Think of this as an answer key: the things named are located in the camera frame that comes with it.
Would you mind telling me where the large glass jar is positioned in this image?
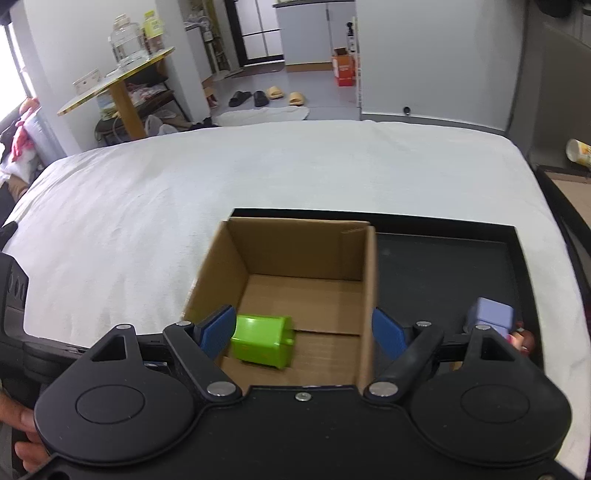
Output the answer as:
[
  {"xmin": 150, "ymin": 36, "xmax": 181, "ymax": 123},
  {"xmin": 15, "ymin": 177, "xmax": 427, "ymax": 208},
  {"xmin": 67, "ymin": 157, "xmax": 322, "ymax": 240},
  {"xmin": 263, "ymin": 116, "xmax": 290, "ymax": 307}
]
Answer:
[{"xmin": 109, "ymin": 14, "xmax": 147, "ymax": 70}]

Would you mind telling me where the white plastic bag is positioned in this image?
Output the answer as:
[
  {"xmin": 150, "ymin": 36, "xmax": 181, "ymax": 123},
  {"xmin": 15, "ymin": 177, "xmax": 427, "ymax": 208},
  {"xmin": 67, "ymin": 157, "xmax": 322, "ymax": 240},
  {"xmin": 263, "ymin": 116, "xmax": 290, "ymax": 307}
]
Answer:
[{"xmin": 145, "ymin": 115, "xmax": 178, "ymax": 137}]

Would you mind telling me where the white kitchen cabinet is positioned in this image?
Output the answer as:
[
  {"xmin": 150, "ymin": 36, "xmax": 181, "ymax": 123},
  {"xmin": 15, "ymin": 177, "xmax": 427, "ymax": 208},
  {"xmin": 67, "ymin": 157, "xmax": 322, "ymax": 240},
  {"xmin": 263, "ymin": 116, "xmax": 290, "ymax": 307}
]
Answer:
[{"xmin": 274, "ymin": 2, "xmax": 357, "ymax": 72}]

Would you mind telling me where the yellow bottle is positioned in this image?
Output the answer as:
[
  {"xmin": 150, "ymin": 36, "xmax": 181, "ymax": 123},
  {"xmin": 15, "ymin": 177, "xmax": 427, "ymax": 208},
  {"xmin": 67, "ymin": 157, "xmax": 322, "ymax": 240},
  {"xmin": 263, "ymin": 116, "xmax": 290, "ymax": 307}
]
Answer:
[{"xmin": 142, "ymin": 11, "xmax": 164, "ymax": 54}]

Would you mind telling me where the person's left hand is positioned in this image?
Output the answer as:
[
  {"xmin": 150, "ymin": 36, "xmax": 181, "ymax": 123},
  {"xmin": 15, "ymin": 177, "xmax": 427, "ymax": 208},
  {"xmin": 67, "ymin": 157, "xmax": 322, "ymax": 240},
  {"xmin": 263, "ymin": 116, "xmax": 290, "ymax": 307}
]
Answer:
[{"xmin": 0, "ymin": 392, "xmax": 49, "ymax": 472}]

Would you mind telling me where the black framed glass door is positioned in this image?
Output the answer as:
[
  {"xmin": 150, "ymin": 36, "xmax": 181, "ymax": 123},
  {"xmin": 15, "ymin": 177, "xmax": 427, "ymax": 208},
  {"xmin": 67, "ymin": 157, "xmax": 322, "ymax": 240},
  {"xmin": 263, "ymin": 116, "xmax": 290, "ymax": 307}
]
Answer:
[{"xmin": 225, "ymin": 0, "xmax": 284, "ymax": 65}]

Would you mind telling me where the dark shelf rack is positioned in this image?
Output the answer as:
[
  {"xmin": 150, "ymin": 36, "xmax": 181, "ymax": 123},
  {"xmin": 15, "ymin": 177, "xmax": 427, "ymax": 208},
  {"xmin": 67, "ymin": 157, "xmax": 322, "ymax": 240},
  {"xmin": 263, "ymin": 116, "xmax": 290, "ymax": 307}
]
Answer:
[{"xmin": 95, "ymin": 69, "xmax": 190, "ymax": 144}]

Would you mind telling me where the black tray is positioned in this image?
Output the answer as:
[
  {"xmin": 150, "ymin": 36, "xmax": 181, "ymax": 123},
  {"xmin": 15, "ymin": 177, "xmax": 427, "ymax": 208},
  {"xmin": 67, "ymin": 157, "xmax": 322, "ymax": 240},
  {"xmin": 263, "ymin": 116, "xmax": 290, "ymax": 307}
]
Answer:
[{"xmin": 229, "ymin": 208, "xmax": 548, "ymax": 374}]

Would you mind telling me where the hanging black jacket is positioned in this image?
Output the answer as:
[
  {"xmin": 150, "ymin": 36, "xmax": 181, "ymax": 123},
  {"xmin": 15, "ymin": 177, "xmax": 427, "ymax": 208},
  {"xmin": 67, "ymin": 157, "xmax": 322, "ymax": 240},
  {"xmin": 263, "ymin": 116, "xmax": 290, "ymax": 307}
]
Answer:
[{"xmin": 531, "ymin": 0, "xmax": 583, "ymax": 19}]

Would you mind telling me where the green cube toy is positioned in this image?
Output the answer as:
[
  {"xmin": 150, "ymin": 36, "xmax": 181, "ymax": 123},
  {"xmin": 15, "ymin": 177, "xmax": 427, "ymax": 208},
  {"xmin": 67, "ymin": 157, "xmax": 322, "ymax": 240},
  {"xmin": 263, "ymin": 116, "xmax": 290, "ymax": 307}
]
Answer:
[{"xmin": 229, "ymin": 314, "xmax": 296, "ymax": 370}]

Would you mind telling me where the orange cardboard box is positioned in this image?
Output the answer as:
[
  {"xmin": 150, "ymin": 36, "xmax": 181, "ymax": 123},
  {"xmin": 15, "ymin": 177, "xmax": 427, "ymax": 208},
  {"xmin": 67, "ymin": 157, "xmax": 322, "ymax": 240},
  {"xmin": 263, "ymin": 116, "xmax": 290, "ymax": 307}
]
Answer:
[{"xmin": 331, "ymin": 47, "xmax": 357, "ymax": 87}]

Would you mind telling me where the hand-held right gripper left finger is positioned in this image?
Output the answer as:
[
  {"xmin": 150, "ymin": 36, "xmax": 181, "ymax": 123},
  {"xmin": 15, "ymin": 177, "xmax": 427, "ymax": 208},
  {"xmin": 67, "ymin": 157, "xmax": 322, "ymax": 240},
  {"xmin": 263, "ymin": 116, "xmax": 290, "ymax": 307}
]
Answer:
[{"xmin": 85, "ymin": 305, "xmax": 243, "ymax": 402}]

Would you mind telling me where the white standing fan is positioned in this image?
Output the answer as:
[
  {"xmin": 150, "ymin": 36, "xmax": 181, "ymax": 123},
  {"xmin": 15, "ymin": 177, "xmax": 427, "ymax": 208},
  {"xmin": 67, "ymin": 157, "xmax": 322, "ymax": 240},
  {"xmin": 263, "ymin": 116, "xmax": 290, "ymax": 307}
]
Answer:
[{"xmin": 198, "ymin": 18, "xmax": 229, "ymax": 84}]

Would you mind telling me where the white card box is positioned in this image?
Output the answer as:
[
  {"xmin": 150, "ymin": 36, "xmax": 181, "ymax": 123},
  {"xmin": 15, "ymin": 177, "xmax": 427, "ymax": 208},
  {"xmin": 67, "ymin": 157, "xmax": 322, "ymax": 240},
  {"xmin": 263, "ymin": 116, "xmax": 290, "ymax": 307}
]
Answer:
[{"xmin": 73, "ymin": 69, "xmax": 102, "ymax": 90}]

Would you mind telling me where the yellow side table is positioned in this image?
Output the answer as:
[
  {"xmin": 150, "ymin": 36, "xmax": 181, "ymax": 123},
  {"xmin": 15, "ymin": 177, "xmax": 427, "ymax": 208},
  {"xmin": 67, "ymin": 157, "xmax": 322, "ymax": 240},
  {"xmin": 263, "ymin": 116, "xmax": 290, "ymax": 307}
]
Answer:
[{"xmin": 58, "ymin": 46, "xmax": 176, "ymax": 139}]

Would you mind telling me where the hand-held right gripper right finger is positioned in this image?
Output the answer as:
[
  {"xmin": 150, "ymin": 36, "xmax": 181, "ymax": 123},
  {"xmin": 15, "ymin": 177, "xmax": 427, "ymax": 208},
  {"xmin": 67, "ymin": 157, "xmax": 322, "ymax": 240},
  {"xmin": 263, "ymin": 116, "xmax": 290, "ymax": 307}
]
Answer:
[{"xmin": 364, "ymin": 307, "xmax": 532, "ymax": 403}]

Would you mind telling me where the light purple block toy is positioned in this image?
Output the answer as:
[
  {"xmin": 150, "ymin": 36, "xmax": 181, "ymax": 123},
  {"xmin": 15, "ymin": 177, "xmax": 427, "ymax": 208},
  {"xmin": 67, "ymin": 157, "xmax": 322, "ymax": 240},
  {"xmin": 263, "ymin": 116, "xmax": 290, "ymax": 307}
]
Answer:
[{"xmin": 464, "ymin": 296, "xmax": 515, "ymax": 337}]

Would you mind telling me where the stack of paper cups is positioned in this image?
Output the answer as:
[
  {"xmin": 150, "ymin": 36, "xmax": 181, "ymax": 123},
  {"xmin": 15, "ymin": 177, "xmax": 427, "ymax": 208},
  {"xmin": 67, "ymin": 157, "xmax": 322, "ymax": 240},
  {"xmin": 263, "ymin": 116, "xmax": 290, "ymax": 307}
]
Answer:
[{"xmin": 566, "ymin": 138, "xmax": 591, "ymax": 169}]

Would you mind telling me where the pile of clothes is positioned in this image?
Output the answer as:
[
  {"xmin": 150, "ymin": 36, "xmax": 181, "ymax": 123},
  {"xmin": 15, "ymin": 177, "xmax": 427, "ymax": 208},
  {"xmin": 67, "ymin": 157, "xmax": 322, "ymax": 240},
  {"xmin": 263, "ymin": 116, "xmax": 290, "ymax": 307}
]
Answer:
[{"xmin": 0, "ymin": 97, "xmax": 47, "ymax": 185}]

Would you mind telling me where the black framed brown board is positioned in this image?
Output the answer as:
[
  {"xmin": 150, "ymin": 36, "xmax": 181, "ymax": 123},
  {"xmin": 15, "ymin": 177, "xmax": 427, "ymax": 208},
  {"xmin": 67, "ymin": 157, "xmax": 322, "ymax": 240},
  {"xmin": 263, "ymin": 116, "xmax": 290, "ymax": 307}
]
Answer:
[{"xmin": 536, "ymin": 166, "xmax": 591, "ymax": 259}]

